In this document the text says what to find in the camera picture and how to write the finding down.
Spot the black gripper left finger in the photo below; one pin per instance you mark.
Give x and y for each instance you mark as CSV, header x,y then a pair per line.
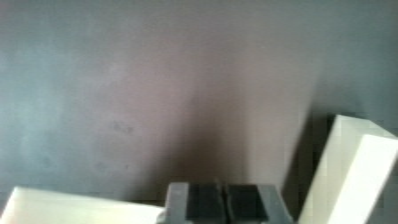
x,y
192,204

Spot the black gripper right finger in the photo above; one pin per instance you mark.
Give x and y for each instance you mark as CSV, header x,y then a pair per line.
x,y
254,205

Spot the white cabinet body box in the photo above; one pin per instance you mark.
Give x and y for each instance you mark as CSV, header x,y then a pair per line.
x,y
355,165

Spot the white U-shaped fence frame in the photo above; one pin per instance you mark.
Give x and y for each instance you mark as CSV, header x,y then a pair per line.
x,y
42,207

